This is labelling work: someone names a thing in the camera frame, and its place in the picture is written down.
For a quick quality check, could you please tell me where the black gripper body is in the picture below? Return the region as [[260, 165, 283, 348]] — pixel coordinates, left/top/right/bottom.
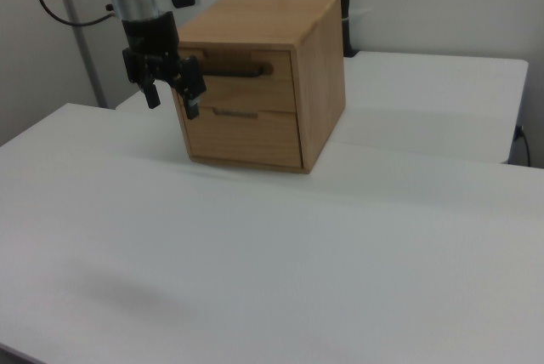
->
[[122, 10, 208, 101]]

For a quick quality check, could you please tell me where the wooden drawer with black handle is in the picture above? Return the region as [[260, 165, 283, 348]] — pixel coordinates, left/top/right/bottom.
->
[[177, 47, 298, 114]]

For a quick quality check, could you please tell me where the wooden drawer cabinet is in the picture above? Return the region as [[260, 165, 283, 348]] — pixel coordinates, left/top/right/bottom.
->
[[173, 0, 348, 175]]

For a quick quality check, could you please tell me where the black pole stand with base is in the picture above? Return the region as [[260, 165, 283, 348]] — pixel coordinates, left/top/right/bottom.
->
[[336, 0, 359, 59]]

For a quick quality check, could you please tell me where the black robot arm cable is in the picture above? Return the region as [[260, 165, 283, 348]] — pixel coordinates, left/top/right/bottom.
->
[[37, 0, 116, 27]]

